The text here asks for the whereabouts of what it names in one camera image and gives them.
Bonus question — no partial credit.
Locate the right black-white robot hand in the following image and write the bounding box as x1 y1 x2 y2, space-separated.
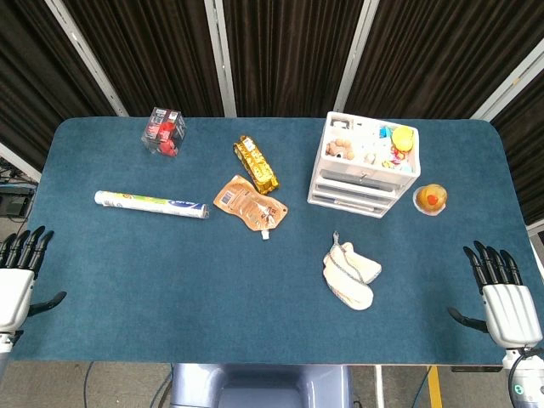
447 241 544 350

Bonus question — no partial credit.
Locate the clear box with red items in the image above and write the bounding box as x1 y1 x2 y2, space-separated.
141 106 188 158

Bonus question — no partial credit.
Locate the colourful small toy pile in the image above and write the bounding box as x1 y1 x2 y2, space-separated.
381 147 416 172

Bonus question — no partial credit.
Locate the yellow plastic toy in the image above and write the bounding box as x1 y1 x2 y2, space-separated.
391 126 416 152

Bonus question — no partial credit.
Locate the white wrapped roll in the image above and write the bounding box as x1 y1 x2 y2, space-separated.
93 190 211 221

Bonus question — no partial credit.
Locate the dark brown curtain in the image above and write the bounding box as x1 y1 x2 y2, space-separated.
63 0 225 118
343 0 544 120
0 0 119 171
490 80 544 225
223 0 365 118

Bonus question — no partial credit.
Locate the white plastic drawer organizer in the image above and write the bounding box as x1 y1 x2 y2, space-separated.
307 110 422 218

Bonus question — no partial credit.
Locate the dark floor cable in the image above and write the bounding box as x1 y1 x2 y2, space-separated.
82 362 95 408
155 365 175 408

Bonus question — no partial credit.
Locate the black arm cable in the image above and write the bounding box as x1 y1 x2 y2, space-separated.
508 347 537 394

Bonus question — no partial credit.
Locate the blue-grey robot torso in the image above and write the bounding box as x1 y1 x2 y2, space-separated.
169 363 354 408

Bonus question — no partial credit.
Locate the gold foil snack package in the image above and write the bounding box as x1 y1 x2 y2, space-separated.
232 135 281 196

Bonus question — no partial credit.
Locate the white metal frame post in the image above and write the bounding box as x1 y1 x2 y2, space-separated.
0 142 43 183
203 0 238 118
333 0 379 113
44 0 129 117
470 48 544 121

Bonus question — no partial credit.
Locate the blue felt table mat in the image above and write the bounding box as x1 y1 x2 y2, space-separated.
8 116 544 366

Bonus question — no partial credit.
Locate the left black-white robot hand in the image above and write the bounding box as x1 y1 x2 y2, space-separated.
0 225 68 335

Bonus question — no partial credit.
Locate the brown bead toy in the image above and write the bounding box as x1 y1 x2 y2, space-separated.
325 138 355 161

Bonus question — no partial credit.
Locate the fruit jelly cup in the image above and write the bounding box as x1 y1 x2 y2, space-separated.
412 183 449 218

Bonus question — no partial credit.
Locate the black electronic device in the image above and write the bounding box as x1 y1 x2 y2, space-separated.
0 186 36 218

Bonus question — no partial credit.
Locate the orange spout pouch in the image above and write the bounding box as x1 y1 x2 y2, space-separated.
212 174 289 241

